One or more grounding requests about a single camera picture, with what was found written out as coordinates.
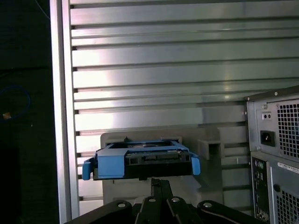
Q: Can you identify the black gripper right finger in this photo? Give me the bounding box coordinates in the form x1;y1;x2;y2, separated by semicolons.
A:
161;178;262;224

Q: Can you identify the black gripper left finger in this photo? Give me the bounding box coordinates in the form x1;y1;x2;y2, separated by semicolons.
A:
67;178;162;224

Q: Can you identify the hard disk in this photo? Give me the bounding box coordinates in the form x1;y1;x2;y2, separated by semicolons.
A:
82;139;201;182

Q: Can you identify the grey parts rack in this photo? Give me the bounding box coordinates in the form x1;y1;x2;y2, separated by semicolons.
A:
100;127;225;213

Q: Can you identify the black PC case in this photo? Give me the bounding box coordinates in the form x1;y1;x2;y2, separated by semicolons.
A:
244;85;299;224

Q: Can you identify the blue floor cable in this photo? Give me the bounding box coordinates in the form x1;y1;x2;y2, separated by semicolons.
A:
0;85;31;122

